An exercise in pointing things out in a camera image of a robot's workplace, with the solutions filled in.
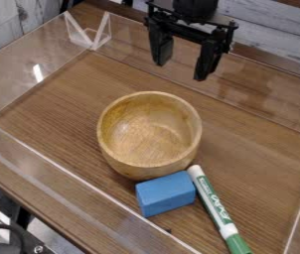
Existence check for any clear acrylic tray wall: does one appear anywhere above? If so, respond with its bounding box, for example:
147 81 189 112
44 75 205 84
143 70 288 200
0 5 300 254

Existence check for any blue rectangular block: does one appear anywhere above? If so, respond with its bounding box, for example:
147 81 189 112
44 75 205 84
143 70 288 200
135 171 197 217

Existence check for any clear acrylic corner bracket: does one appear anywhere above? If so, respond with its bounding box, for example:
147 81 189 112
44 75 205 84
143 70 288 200
64 12 111 51

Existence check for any black cable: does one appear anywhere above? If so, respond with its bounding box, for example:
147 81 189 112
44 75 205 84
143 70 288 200
0 223 28 254

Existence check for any green whiteboard marker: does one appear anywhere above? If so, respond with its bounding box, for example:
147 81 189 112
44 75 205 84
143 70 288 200
187 165 253 254

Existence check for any brown wooden bowl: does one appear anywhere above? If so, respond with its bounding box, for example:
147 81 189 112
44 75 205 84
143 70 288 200
96 91 204 181

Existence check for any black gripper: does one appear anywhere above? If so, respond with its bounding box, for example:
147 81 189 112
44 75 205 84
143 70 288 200
146 0 238 81

